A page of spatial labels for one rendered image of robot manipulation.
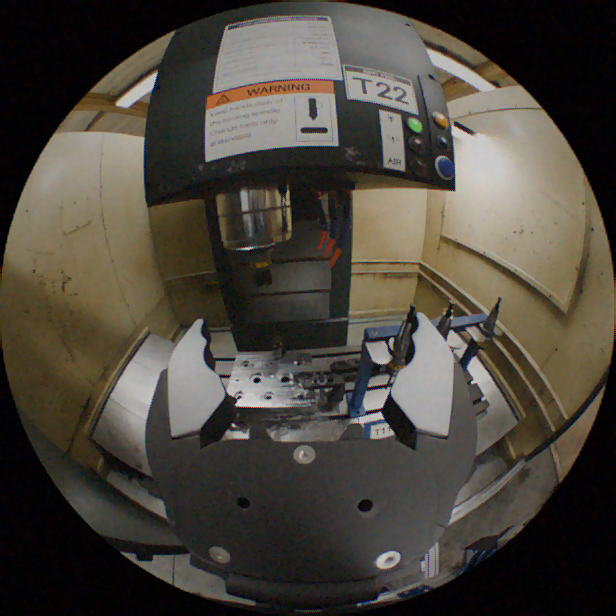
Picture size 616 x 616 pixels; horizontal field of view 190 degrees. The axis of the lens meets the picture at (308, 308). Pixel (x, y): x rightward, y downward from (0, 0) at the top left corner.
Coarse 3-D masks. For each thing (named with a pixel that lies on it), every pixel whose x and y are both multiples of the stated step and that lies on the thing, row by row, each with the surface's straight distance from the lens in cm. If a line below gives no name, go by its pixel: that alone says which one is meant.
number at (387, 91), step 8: (376, 80) 32; (384, 80) 33; (376, 88) 31; (384, 88) 31; (392, 88) 32; (400, 88) 33; (408, 88) 34; (376, 96) 30; (384, 96) 30; (392, 96) 31; (400, 96) 32; (408, 96) 33; (400, 104) 31; (408, 104) 32
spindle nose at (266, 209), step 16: (224, 192) 40; (240, 192) 38; (256, 192) 37; (272, 192) 38; (288, 192) 42; (224, 208) 40; (240, 208) 38; (256, 208) 37; (272, 208) 38; (288, 208) 42; (224, 224) 41; (240, 224) 38; (256, 224) 37; (272, 224) 38; (288, 224) 41; (224, 240) 42; (240, 240) 39; (256, 240) 38; (272, 240) 39
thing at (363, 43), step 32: (320, 0) 53; (192, 32) 50; (352, 32) 41; (384, 32) 45; (416, 32) 52; (160, 64) 45; (192, 64) 38; (352, 64) 33; (384, 64) 36; (416, 64) 40; (160, 96) 37; (192, 96) 33; (416, 96) 34; (160, 128) 33; (192, 128) 29; (352, 128) 26; (160, 160) 31; (192, 160) 28; (224, 160) 26; (256, 160) 25; (288, 160) 24; (320, 160) 24; (352, 160) 25; (160, 192) 30; (192, 192) 30
